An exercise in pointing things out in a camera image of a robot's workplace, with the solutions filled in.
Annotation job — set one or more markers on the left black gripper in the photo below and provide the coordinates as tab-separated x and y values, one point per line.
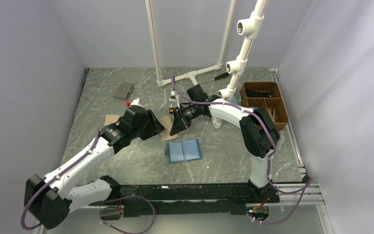
155	126

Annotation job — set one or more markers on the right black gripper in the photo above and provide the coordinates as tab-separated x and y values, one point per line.
180	123

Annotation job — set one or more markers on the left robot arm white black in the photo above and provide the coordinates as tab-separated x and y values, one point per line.
49	199

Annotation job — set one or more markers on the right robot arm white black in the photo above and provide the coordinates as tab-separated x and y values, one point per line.
259	133

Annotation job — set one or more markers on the open blue card holder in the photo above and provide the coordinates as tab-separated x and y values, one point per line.
183	151

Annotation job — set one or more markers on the tan card holder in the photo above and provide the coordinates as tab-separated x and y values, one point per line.
111	119

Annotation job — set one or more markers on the grey card holder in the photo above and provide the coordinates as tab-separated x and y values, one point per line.
124	90

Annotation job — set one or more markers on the black item in basket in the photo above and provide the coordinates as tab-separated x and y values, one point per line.
258	94

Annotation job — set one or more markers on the brown wicker basket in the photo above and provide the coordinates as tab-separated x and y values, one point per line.
276	102

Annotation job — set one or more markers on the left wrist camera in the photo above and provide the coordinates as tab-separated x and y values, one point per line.
136	103

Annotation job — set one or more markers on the blue card holder behind post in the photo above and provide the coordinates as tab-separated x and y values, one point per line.
235	103

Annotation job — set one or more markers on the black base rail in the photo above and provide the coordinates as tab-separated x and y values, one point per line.
179	199

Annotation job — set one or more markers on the white pvc pipe post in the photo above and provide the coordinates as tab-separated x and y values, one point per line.
249	29

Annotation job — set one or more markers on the white pvc pipe frame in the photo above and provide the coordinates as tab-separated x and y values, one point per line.
192	74

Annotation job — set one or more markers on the aluminium frame rail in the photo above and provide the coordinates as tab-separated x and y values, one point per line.
302	193

